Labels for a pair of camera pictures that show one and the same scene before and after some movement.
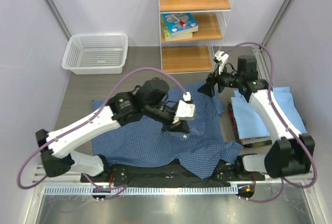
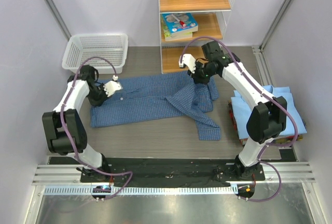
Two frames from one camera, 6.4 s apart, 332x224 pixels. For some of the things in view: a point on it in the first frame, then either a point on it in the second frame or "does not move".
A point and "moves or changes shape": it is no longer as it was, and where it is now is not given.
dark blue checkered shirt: (142, 143) moves or changes shape
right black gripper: (208, 87) -> (197, 79)
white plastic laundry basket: (96, 54) does not move
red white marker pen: (181, 23) does not move
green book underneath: (167, 33) does not move
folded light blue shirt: (249, 125) does not move
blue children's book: (181, 24) does not move
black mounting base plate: (239, 170) does not move
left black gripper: (181, 126) -> (99, 102)
